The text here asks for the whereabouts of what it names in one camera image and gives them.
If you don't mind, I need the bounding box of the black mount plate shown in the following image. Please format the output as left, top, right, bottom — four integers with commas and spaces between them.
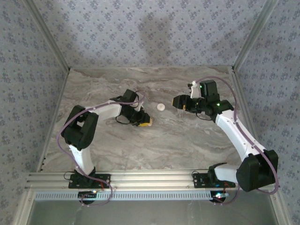
68, 172, 111, 188
192, 172, 236, 188

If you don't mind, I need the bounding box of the grey slotted cable duct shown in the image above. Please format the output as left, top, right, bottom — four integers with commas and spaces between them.
35, 189, 227, 202

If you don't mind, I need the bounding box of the aluminium frame post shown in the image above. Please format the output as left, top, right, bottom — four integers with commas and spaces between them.
23, 0, 71, 72
231, 0, 280, 72

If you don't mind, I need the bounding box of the grey metal panel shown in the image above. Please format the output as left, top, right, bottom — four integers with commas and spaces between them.
27, 200, 281, 225

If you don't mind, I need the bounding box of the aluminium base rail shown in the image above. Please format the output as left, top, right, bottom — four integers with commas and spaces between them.
26, 171, 244, 190

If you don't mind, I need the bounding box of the aluminium table back rail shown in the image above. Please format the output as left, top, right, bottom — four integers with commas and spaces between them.
69, 65, 234, 71

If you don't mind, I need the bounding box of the aluminium table side rail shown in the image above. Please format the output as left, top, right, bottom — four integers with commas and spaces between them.
36, 67, 72, 174
231, 67, 265, 153

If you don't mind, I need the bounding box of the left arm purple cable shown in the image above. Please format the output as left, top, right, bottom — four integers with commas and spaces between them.
57, 90, 146, 207

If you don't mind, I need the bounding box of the aluminium frame leg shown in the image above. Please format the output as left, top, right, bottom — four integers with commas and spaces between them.
13, 189, 36, 225
268, 189, 291, 225

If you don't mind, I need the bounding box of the right black mount plate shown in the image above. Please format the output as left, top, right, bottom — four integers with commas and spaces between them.
192, 172, 236, 188

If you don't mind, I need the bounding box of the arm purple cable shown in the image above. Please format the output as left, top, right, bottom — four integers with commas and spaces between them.
57, 90, 146, 207
194, 76, 281, 206

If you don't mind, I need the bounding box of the left black mount plate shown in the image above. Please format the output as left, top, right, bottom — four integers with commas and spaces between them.
68, 172, 111, 188

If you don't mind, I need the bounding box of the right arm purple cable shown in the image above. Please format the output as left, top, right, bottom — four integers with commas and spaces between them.
194, 76, 281, 206

